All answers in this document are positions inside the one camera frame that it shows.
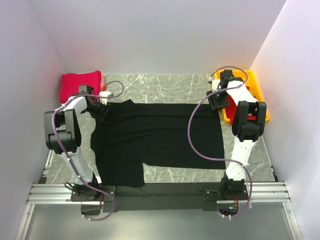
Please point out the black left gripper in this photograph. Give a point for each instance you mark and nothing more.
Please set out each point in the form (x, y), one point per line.
(104, 108)

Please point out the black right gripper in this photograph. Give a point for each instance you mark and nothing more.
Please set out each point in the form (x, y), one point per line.
(220, 105)

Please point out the black t shirt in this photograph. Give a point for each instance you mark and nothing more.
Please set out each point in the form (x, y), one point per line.
(177, 135)

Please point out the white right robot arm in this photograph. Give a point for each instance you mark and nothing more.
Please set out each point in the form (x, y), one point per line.
(247, 126)

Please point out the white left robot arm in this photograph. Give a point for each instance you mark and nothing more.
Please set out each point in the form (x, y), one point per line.
(63, 136)

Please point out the red t shirt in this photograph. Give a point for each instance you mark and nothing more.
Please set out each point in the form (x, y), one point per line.
(233, 110)

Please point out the folded magenta t shirt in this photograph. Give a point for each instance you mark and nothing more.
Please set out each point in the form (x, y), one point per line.
(71, 82)

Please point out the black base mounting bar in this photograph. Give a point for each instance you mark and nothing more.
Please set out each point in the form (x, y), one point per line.
(157, 196)

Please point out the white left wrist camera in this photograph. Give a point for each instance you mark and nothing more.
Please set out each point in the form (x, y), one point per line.
(104, 97)

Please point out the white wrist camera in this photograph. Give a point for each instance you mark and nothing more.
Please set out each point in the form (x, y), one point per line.
(104, 97)
(213, 84)

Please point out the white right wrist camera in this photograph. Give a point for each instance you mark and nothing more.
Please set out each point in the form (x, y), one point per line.
(213, 84)

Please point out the aluminium frame rail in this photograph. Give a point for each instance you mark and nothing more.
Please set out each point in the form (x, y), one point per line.
(51, 215)

